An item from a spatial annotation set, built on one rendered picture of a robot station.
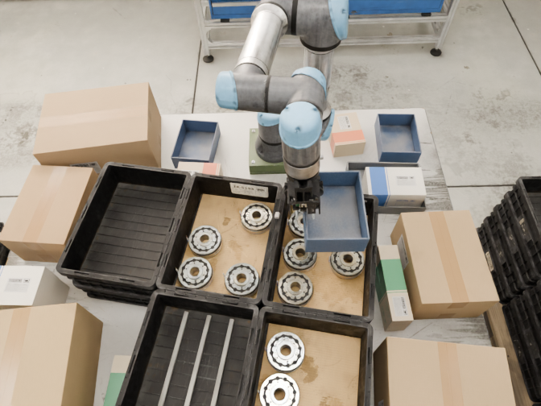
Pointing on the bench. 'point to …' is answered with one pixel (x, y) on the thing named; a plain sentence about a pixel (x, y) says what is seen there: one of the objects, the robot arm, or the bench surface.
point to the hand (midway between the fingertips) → (304, 207)
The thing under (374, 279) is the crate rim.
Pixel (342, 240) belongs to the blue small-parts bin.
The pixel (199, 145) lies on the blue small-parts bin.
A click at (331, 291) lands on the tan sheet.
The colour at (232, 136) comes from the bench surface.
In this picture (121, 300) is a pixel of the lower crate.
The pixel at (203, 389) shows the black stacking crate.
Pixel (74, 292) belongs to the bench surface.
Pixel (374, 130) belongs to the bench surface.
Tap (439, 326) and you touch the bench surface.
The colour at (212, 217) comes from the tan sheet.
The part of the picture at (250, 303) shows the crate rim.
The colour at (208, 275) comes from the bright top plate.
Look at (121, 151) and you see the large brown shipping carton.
